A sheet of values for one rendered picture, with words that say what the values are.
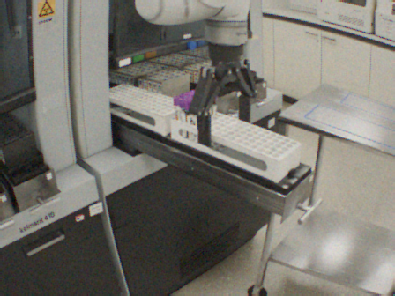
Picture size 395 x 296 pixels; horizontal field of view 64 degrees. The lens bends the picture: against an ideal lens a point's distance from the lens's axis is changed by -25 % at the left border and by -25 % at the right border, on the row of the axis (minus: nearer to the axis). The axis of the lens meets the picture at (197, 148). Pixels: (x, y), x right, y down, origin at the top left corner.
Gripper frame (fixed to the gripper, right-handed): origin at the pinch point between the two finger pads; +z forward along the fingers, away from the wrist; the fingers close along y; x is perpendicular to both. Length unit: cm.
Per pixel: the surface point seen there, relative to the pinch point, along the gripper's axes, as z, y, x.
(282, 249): 58, 33, -4
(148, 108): -0.4, -4.0, 20.6
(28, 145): 0.6, -37.2, 30.8
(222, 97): 5.9, 27.1, 23.2
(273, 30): 18, 229, 128
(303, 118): 3.8, 27.9, -5.9
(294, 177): 4.0, -1.0, -19.4
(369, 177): 86, 159, -6
